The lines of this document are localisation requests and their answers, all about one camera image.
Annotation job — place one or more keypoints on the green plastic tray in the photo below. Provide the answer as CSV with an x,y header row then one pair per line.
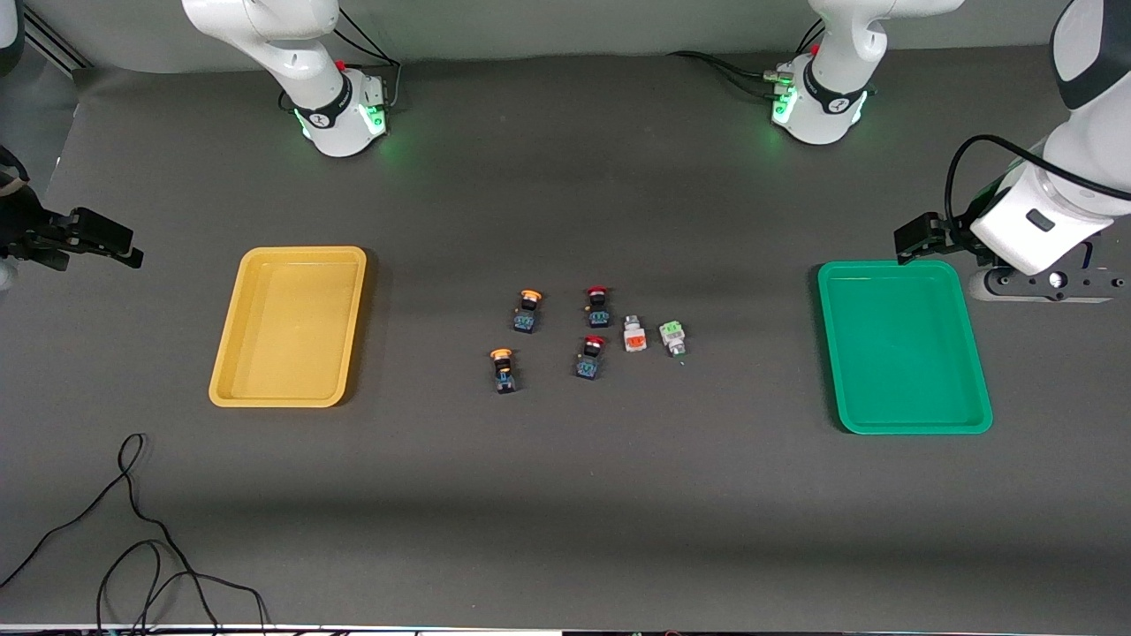
x,y
901,353

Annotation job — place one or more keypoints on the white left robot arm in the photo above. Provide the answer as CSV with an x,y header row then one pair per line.
x,y
822,115

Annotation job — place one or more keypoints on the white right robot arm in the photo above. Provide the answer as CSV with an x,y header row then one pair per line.
x,y
329,115

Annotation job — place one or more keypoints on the red push button switch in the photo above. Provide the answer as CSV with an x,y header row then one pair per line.
x,y
589,362
598,311

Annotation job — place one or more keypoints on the yellow plastic tray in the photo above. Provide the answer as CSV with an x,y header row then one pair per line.
x,y
292,327

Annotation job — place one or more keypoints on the green white square button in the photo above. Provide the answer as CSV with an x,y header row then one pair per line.
x,y
672,336

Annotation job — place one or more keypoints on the yellow push button switch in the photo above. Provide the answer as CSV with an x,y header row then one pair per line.
x,y
504,374
527,316

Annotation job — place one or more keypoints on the aluminium frame rail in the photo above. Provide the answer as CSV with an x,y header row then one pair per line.
x,y
55,40

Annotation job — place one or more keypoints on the orange white square button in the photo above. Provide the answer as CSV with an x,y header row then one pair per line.
x,y
634,336

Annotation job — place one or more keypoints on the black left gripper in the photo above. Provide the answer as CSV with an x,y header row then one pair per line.
x,y
958,230

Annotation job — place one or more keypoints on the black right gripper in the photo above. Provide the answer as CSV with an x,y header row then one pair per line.
x,y
26,231

